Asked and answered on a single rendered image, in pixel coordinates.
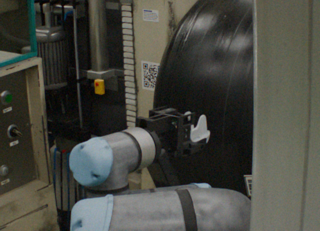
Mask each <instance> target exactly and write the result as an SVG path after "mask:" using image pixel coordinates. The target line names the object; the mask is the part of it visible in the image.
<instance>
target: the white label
mask: <svg viewBox="0 0 320 231"><path fill-rule="evenodd" d="M244 179H245V184H246V191H247V195H248V197H251V188H252V175H244Z"/></svg>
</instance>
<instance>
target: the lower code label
mask: <svg viewBox="0 0 320 231"><path fill-rule="evenodd" d="M159 66H160V63H156V62H149V61H143V60H141V81H142V89H146V90H151V91H154V90H155V86H156V80H157V75H158V70H159Z"/></svg>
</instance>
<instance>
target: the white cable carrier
mask: <svg viewBox="0 0 320 231"><path fill-rule="evenodd" d="M121 4H122V5H123V6H122V7H121V9H122V11H123V12H122V16H123V18H122V22H125V23H123V24H122V27H123V28H124V29H123V30H122V33H123V34H125V35H123V36H122V38H123V40H124V41H123V45H124V47H123V51H125V52H124V53H123V56H124V57H125V58H124V63H126V64H125V65H124V68H125V69H126V70H124V74H125V75H126V76H125V77H124V79H125V81H126V82H125V86H126V88H125V91H126V92H127V93H126V94H125V97H126V98H127V99H126V103H127V105H126V109H128V110H127V111H126V114H127V115H128V116H127V117H126V119H127V121H128V122H127V126H129V127H128V128H127V129H131V128H135V118H136V117H137V115H138V113H137V111H136V110H137V109H138V107H137V105H136V104H137V100H135V99H136V98H137V95H136V94H135V93H137V89H135V88H136V87H137V83H135V82H136V77H135V76H136V73H135V71H134V70H136V66H135V64H136V63H135V60H134V59H135V49H134V47H135V42H134V30H133V29H134V25H133V24H134V20H133V7H132V6H133V4H132V3H121Z"/></svg>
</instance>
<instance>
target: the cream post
mask: <svg viewBox="0 0 320 231"><path fill-rule="evenodd" d="M197 1H198V0H132V8H133V29H134V51H135V74H136V90H137V117H140V116H141V117H145V118H149V110H152V109H153V100H154V91H153V90H148V89H143V88H142V84H143V82H142V69H141V61H146V62H153V63H159V64H160V62H161V59H162V57H163V54H164V51H165V48H166V46H167V43H168V41H169V39H170V38H171V36H172V33H173V31H174V30H175V28H176V26H177V25H178V23H179V22H180V21H181V20H182V18H183V17H184V16H185V14H186V13H187V12H188V11H189V10H190V8H191V7H192V6H193V5H194V4H195V3H196V2H197ZM143 9H147V10H157V11H158V20H159V22H153V21H145V20H143ZM140 176H141V189H144V190H146V189H152V188H157V187H156V185H155V184H154V182H153V180H152V178H151V175H150V173H149V171H148V170H147V167H144V168H143V169H141V170H140Z"/></svg>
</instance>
